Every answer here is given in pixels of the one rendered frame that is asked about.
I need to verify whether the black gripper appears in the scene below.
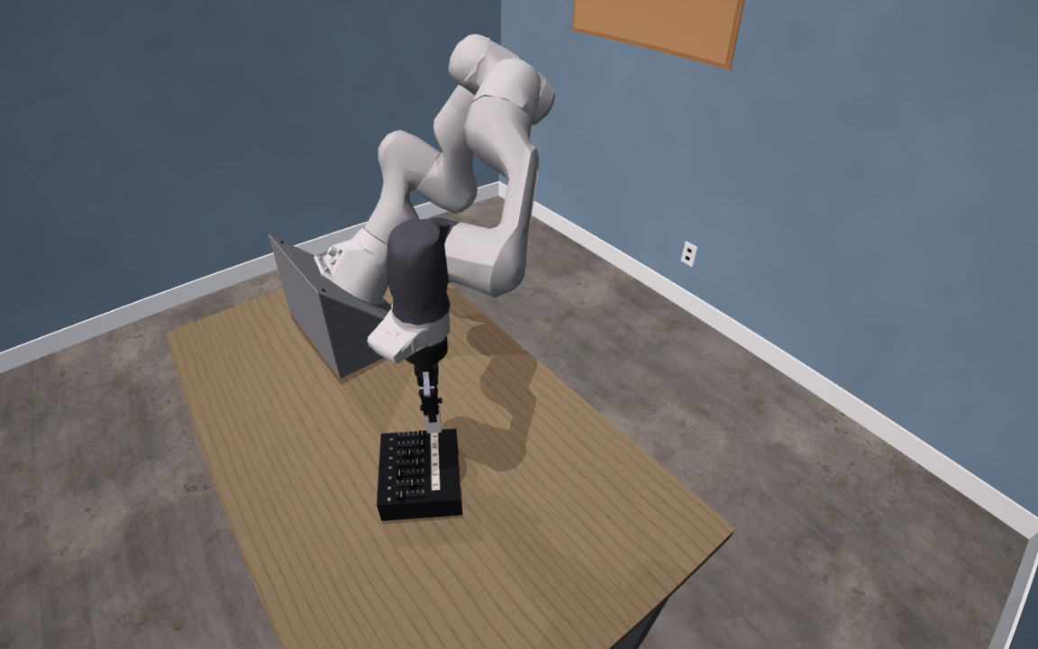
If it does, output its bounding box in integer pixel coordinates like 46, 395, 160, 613
406, 336, 448, 434

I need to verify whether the black lighting desk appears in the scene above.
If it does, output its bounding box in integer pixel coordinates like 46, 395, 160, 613
377, 428, 462, 521

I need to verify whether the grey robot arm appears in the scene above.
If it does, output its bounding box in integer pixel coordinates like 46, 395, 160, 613
315, 34, 555, 363

